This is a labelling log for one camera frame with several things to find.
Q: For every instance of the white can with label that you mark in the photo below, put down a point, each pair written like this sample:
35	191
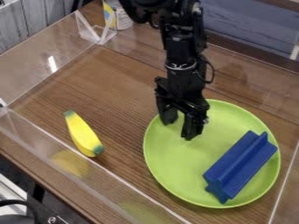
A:
115	13

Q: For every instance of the blue plastic block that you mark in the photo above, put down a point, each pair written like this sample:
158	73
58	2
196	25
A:
237	167

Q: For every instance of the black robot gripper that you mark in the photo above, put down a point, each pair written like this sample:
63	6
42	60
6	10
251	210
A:
179	93

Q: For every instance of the green round plate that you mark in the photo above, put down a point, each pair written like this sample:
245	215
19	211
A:
178	161

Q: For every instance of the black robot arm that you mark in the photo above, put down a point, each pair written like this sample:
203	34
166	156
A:
178	18

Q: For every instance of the clear acrylic enclosure wall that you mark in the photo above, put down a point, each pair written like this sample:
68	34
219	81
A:
59	71

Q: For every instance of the yellow toy banana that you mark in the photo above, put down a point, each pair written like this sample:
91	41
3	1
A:
83	135

